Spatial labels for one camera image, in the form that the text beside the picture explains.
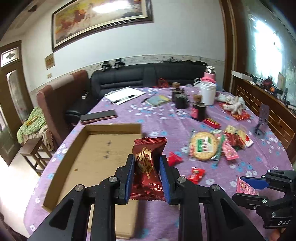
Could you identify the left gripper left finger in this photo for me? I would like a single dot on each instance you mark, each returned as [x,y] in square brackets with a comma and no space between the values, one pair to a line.
[88,213]

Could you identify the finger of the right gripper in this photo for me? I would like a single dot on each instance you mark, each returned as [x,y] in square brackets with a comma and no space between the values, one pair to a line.
[256,183]

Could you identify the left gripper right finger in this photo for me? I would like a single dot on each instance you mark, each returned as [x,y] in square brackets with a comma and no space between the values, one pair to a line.
[224,219]

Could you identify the pink long snack pack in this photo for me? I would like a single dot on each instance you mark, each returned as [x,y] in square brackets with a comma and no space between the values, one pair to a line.
[243,187]

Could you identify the red crinkled candy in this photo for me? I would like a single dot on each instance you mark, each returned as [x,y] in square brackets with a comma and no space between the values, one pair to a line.
[173,159]

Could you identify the round cracker pack green stripe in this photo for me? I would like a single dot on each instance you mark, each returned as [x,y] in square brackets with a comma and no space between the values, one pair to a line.
[206,146]

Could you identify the dark red gold snack pack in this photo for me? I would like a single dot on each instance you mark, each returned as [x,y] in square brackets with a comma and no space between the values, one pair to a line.
[146,181]

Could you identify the red candy bar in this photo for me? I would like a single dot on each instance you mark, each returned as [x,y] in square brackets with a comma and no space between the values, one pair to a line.
[212,123]

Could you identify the person's hand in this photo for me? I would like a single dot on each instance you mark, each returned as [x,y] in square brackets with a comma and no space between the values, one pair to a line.
[275,235]

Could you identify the white red small sachet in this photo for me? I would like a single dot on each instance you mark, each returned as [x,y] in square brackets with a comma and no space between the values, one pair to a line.
[248,141]

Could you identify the red shiny snack pack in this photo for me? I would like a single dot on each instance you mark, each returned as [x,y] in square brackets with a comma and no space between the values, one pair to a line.
[234,140]

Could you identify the purple phone stand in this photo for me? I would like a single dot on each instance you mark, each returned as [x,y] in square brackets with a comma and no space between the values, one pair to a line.
[259,130]

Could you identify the shallow cardboard box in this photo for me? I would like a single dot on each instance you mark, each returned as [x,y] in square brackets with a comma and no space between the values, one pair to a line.
[94,155]

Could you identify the purple floral tablecloth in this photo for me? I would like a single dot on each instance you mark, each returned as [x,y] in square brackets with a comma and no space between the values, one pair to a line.
[157,219]

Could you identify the red foil bag under gloves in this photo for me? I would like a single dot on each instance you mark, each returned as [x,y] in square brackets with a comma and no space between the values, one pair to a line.
[235,110]

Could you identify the wooden stool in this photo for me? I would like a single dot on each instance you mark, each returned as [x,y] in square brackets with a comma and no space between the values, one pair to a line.
[36,154]

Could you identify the white work gloves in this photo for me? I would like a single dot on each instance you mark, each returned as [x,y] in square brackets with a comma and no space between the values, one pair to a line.
[228,99]

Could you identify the black tea tin red label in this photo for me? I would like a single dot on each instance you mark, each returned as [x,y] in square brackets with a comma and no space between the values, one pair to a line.
[198,109]

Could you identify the black smartphone in case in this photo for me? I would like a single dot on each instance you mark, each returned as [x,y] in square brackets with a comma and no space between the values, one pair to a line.
[98,116]

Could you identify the white plastic jar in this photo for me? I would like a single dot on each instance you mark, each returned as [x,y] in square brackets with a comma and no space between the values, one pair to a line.
[208,92]

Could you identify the green floral cloth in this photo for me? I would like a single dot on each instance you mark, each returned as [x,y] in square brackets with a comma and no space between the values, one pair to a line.
[34,126]

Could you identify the black tea tin rear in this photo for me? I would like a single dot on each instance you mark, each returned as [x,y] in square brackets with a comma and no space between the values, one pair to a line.
[179,97]

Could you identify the brown armchair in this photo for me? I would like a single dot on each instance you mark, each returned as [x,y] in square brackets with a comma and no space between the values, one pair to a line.
[56,97]

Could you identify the pink thermos bottle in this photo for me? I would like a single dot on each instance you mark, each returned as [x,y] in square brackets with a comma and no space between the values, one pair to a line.
[209,74]

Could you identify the white paper stack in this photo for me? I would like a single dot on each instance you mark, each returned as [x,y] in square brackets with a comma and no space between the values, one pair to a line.
[121,93]

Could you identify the small book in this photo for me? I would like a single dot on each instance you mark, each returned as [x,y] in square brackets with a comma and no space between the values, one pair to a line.
[157,100]

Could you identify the black pen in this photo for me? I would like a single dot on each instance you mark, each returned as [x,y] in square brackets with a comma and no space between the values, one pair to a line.
[125,98]

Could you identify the black leather sofa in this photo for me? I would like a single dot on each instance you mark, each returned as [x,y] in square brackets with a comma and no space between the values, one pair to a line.
[135,76]

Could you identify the framed horse painting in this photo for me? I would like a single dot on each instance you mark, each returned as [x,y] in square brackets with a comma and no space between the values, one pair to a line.
[78,19]

